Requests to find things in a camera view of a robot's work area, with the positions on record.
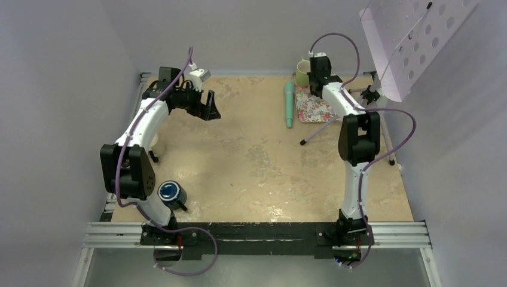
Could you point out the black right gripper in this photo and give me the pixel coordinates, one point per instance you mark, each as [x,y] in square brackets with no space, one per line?
[311,76]

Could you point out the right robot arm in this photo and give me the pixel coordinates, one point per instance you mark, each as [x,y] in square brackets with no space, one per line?
[358,145]

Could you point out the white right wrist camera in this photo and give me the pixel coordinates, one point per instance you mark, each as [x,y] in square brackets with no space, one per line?
[313,54]

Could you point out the cream enamel mug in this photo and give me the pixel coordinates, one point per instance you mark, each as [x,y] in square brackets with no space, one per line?
[156,148]

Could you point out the lilac music stand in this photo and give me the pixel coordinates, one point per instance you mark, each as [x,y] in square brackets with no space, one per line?
[403,38]

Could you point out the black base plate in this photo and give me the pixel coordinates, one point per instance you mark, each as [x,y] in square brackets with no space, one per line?
[321,240]

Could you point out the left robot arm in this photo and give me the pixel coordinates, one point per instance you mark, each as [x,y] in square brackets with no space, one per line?
[127,163]

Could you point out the green mug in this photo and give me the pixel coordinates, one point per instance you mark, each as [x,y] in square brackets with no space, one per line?
[301,73]

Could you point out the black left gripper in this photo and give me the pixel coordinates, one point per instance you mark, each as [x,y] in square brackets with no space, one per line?
[208,112]

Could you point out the floral pattern tray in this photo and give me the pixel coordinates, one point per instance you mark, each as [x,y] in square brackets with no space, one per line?
[309,108]

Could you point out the teal toy microphone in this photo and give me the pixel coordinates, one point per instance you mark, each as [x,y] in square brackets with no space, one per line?
[289,90]

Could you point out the aluminium frame rail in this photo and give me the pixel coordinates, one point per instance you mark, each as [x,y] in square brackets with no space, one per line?
[249,167]

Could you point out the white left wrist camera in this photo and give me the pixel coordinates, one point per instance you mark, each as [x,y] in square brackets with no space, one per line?
[198,75]

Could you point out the dark blue mug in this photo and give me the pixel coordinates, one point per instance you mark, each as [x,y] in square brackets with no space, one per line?
[173,195]

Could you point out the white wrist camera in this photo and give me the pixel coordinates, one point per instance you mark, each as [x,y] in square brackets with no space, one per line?
[198,75]
[313,54]

